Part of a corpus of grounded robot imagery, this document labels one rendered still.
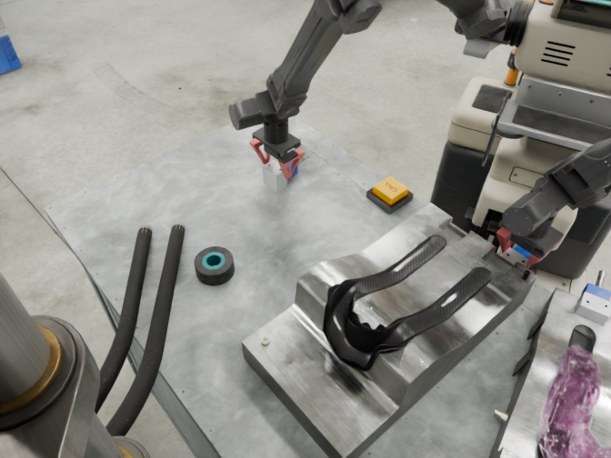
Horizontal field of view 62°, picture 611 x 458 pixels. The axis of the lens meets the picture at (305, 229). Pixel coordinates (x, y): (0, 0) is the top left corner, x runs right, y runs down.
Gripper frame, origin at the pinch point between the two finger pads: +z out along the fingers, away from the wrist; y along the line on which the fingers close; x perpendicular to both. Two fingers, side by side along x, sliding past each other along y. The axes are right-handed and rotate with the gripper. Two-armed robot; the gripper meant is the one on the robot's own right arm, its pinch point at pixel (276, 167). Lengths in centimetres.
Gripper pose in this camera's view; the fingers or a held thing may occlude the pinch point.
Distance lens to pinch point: 124.4
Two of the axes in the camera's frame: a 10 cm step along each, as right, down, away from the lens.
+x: 7.0, -5.0, 5.1
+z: -0.2, 7.0, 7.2
